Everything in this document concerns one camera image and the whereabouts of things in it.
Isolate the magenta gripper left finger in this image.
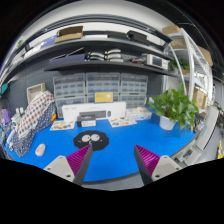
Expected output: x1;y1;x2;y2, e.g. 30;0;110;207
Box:
44;145;93;186

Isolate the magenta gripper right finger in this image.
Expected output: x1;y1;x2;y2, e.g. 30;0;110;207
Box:
134;145;181;185

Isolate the black round face mousepad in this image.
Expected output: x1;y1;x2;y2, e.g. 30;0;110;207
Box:
73;130;109;151

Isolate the blue desk mat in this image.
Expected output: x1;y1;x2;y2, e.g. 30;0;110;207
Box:
4;115;196;182

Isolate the left sticker sheet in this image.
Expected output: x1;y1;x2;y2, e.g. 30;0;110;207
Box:
50;121;75;131

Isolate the sticker sheet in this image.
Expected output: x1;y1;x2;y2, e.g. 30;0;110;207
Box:
50;121;75;131
109;118;136;128

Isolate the small black white box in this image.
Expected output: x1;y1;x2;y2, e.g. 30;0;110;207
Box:
77;115;96;127

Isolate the white keyboard box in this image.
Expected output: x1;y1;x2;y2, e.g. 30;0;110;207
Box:
62;102;126;121

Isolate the white plastic container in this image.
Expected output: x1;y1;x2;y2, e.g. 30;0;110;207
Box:
126;107;152;121

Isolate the right sticker sheet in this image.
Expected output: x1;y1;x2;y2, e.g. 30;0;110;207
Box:
109;118;136;128

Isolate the potted green plant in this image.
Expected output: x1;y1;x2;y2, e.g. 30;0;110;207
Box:
148;83;199;131

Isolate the patterned fabric bag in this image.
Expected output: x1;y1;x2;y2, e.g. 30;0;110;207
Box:
12;91;56;157

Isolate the yellow card box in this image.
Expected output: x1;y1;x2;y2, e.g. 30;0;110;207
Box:
94;92;113;103

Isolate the left drawer organizer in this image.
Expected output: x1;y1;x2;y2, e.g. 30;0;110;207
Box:
53;73;85;118

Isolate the drawer organizer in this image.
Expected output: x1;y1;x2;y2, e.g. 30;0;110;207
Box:
86;72;120;103
53;73;85;118
119;73;148;108

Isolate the right drawer organizer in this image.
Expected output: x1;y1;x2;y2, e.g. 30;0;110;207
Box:
119;73;148;108

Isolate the white basket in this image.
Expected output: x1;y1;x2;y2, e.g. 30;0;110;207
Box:
27;83;46;102

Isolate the middle drawer organizer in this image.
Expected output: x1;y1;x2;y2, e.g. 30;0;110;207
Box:
86;72;120;103

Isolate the white metal rack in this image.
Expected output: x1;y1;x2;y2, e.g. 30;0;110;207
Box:
162;26;213;110

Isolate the white electronic instrument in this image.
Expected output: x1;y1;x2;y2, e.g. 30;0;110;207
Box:
145;54;168;70

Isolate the cardboard box top shelf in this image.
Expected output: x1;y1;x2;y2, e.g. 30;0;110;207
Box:
55;26;83;43

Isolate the lower dark wall shelf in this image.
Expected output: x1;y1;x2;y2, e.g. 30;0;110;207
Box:
45;61;175;77

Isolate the dark wall shelf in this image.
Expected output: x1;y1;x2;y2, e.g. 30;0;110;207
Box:
45;61;175;77
6;38;170;72

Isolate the upper dark wall shelf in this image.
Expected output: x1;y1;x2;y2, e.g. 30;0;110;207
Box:
6;38;170;72

